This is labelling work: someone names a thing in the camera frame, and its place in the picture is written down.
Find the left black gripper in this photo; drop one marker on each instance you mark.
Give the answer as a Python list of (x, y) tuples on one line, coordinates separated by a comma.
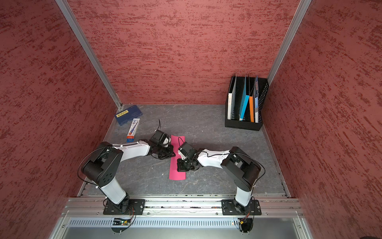
[(170, 154)]

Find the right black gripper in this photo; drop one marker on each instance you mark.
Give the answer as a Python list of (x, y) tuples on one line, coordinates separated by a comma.
[(180, 168)]

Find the pink rectangular paper sheet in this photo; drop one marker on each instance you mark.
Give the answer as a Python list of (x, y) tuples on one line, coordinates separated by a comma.
[(174, 174)]

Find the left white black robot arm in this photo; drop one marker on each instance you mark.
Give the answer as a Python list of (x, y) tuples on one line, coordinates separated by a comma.
[(102, 164)]

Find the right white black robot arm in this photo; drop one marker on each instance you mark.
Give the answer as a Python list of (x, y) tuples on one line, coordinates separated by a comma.
[(239, 166)]

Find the dark blue box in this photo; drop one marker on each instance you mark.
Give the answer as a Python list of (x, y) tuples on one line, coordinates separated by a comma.
[(128, 115)]

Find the white book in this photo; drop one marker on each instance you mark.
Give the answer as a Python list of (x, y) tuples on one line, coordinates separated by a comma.
[(231, 97)]

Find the teal folder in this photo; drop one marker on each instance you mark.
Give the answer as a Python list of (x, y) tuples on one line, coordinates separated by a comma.
[(245, 98)]

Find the black mesh file organizer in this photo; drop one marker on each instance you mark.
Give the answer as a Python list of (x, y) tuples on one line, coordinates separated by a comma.
[(246, 124)]

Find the orange book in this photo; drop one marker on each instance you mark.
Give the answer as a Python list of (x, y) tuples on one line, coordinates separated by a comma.
[(251, 108)]

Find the blue magazine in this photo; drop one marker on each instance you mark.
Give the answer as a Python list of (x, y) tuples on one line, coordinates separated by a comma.
[(256, 100)]

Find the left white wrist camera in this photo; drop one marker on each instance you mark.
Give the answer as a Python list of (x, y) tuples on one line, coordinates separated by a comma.
[(160, 138)]

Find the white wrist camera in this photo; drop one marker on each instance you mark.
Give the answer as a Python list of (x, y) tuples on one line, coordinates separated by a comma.
[(160, 138), (186, 151)]

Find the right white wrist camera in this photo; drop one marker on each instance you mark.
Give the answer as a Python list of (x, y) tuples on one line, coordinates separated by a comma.
[(186, 151)]

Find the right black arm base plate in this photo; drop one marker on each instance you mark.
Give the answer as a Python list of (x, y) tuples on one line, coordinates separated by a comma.
[(231, 207)]

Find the aluminium rail frame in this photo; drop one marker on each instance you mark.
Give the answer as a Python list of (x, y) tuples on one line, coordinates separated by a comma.
[(182, 217)]

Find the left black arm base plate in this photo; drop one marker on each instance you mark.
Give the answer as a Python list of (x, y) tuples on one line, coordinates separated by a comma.
[(123, 208)]

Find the right controller board with wires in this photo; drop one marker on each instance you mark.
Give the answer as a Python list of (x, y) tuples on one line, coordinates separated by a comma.
[(245, 224)]

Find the controller board with wires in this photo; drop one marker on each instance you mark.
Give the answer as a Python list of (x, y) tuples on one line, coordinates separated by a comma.
[(119, 225), (245, 224)]

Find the left controller board with wires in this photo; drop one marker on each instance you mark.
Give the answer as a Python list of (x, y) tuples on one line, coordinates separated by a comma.
[(119, 225)]

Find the left aluminium corner post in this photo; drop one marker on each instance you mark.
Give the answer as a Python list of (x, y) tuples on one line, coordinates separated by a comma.
[(77, 30)]

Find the aluminium corner post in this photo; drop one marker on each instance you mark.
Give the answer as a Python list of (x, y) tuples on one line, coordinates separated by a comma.
[(289, 36), (77, 30)]

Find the right aluminium corner post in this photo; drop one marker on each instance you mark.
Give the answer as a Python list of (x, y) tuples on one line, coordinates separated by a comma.
[(289, 36)]

